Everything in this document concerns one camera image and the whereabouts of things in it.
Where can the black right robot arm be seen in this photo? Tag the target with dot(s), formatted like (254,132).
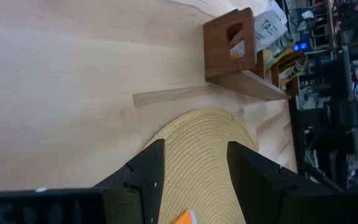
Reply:
(350,112)

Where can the round woven straw placemat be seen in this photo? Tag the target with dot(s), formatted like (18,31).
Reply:
(197,140)

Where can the green tea packet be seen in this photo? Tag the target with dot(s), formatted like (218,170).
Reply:
(277,54)

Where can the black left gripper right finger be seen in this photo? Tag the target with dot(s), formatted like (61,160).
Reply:
(291,208)

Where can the black aluminium table frame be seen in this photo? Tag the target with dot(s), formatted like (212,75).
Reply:
(297,140)

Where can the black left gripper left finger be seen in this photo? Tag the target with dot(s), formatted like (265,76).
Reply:
(73,208)

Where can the brown wooden tea organizer box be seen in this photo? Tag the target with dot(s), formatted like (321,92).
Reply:
(219,53)

